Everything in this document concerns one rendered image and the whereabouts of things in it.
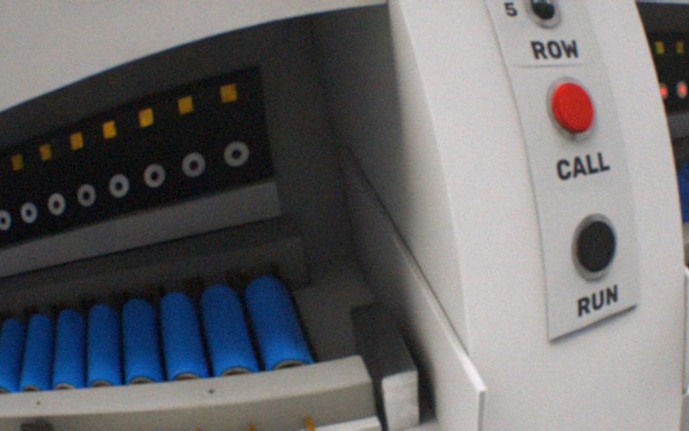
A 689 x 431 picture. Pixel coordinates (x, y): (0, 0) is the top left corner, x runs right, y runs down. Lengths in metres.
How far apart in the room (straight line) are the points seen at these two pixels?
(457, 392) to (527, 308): 0.03
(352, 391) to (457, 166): 0.09
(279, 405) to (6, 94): 0.15
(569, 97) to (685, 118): 0.25
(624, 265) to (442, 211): 0.07
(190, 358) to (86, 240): 0.11
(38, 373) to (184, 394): 0.08
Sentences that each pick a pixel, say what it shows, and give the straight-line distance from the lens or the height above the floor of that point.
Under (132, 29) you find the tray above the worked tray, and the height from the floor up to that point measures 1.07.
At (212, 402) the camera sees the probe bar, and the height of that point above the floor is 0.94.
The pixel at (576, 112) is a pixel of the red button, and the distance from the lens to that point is 0.25.
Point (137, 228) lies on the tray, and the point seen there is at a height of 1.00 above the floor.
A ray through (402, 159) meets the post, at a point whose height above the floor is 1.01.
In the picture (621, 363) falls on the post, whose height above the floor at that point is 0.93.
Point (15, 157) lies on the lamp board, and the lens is 0.40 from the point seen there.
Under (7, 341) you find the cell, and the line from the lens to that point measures 0.37.
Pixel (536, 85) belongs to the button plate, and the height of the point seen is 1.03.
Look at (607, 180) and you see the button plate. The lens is 0.26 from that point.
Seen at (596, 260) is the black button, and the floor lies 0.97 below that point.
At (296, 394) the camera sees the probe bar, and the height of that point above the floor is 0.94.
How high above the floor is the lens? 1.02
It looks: 5 degrees down
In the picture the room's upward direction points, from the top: 11 degrees counter-clockwise
